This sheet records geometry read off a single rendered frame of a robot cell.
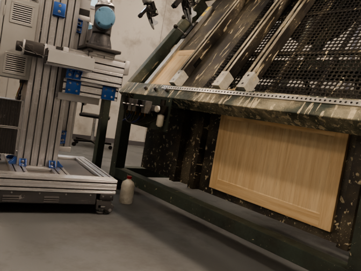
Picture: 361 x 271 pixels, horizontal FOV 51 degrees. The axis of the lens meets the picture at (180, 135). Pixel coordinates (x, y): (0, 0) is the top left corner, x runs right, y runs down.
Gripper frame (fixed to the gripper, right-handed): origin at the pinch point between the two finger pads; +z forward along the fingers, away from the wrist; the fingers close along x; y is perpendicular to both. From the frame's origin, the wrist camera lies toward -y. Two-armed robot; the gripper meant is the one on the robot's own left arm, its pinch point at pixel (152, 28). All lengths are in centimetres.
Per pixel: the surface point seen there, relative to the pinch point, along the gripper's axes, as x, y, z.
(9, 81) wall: 316, -170, 14
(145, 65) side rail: 13.0, -12.9, 27.4
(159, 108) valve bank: -62, -25, 51
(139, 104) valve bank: -44, -35, 47
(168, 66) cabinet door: -13.6, 0.6, 32.0
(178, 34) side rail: 27.7, 27.4, 11.7
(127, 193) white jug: -53, -65, 104
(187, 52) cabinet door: -17.3, 17.8, 25.4
